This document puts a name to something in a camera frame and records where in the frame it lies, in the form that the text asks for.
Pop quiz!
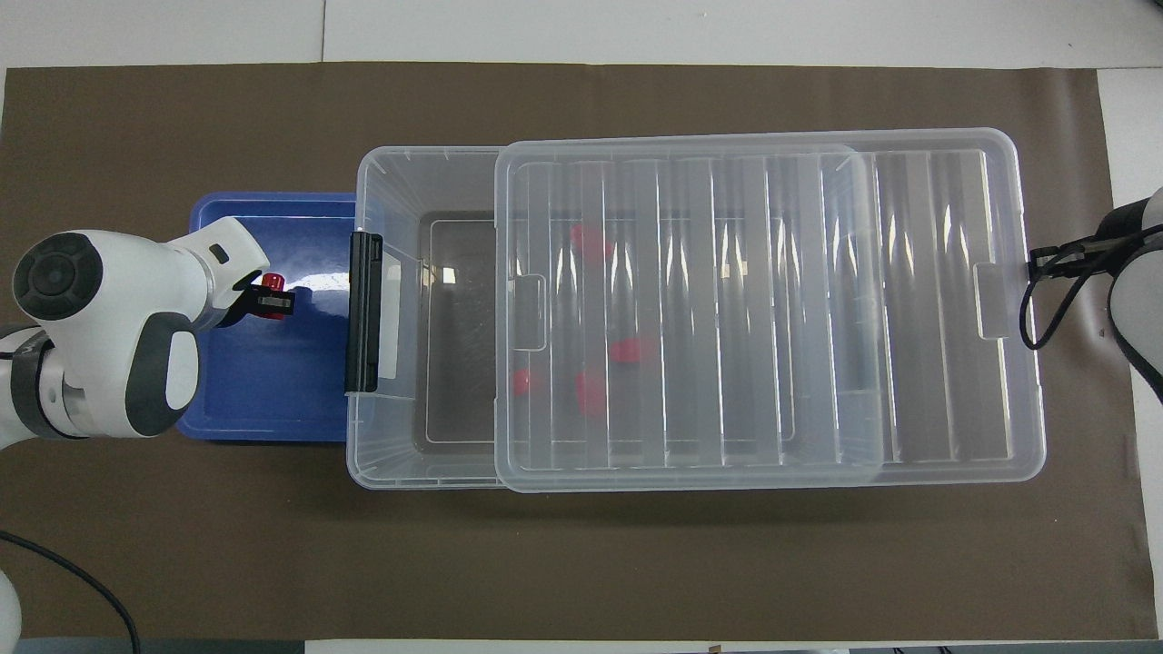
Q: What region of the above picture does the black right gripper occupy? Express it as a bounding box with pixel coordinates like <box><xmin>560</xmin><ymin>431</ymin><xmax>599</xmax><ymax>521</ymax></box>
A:
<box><xmin>1029</xmin><ymin>236</ymin><xmax>1113</xmax><ymax>277</ymax></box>

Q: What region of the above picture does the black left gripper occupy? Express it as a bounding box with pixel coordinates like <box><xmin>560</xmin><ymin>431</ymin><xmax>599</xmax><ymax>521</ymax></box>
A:
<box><xmin>221</xmin><ymin>277</ymin><xmax>294</xmax><ymax>326</ymax></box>

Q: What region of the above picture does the clear ribbed plastic lid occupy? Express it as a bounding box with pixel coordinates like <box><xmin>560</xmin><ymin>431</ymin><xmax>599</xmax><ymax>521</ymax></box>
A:
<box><xmin>493</xmin><ymin>127</ymin><xmax>1048</xmax><ymax>493</ymax></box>

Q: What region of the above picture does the blue plastic tray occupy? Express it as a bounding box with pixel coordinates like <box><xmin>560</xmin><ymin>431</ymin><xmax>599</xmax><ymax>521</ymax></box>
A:
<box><xmin>175</xmin><ymin>191</ymin><xmax>361</xmax><ymax>443</ymax></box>

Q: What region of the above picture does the black box latch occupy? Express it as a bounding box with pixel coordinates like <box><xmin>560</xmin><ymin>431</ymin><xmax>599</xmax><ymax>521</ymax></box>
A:
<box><xmin>345</xmin><ymin>231</ymin><xmax>384</xmax><ymax>395</ymax></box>

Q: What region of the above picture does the clear plastic storage box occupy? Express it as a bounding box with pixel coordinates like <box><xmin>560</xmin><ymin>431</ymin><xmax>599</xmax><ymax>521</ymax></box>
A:
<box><xmin>345</xmin><ymin>145</ymin><xmax>887</xmax><ymax>491</ymax></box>

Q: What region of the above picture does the brown paper table mat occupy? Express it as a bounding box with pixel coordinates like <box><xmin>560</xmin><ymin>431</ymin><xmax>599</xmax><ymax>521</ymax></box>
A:
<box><xmin>0</xmin><ymin>62</ymin><xmax>1163</xmax><ymax>642</ymax></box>

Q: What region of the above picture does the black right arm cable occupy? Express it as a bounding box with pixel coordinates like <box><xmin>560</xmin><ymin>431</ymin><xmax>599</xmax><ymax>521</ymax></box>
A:
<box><xmin>1018</xmin><ymin>225</ymin><xmax>1163</xmax><ymax>352</ymax></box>

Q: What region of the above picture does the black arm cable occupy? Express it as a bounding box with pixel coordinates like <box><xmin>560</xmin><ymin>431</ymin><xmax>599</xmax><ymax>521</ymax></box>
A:
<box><xmin>1018</xmin><ymin>225</ymin><xmax>1163</xmax><ymax>352</ymax></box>
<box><xmin>0</xmin><ymin>530</ymin><xmax>143</xmax><ymax>654</ymax></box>

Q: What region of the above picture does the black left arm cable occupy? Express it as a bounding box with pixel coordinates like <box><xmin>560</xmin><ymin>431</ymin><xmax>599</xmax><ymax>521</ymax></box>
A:
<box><xmin>0</xmin><ymin>530</ymin><xmax>143</xmax><ymax>654</ymax></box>

